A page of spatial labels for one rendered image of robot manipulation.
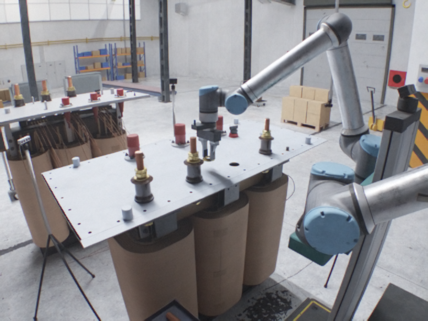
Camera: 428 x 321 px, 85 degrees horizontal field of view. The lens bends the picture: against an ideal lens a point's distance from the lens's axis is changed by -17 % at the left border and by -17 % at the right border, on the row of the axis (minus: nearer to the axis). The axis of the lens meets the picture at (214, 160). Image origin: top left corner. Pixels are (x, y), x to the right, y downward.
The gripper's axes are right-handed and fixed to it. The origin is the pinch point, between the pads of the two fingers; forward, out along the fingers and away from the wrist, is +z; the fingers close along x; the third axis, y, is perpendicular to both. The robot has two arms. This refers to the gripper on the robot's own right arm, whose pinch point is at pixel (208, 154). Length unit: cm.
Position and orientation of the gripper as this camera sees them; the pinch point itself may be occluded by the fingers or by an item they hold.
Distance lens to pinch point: 138.6
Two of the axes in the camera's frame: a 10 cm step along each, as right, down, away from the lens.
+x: -6.8, -2.8, 6.8
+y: 7.4, -2.6, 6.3
